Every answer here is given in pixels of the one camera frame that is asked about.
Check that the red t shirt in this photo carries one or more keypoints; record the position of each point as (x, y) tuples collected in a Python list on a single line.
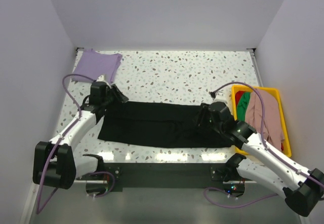
[(238, 96)]

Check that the yellow plastic bin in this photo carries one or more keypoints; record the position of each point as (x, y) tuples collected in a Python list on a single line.
[(285, 146)]

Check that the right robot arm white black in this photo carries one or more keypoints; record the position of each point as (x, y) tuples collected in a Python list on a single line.
[(300, 187)]

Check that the green t shirt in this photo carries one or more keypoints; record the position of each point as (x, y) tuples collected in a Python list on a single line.
[(242, 106)]

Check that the folded purple t shirt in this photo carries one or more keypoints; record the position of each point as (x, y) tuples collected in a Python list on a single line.
[(93, 64)]

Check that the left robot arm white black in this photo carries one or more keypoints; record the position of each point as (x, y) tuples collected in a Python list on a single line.
[(54, 163)]

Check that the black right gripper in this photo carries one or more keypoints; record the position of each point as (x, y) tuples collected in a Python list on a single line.
[(202, 115)]

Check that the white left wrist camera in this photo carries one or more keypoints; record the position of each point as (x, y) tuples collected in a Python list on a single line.
[(102, 78)]

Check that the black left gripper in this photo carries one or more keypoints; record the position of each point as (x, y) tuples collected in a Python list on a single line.
[(115, 95)]

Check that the black t shirt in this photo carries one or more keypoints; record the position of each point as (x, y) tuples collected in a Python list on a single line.
[(158, 125)]

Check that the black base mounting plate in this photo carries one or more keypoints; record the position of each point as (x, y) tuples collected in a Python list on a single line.
[(119, 176)]

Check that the pink t shirt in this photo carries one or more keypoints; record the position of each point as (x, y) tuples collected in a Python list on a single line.
[(272, 130)]

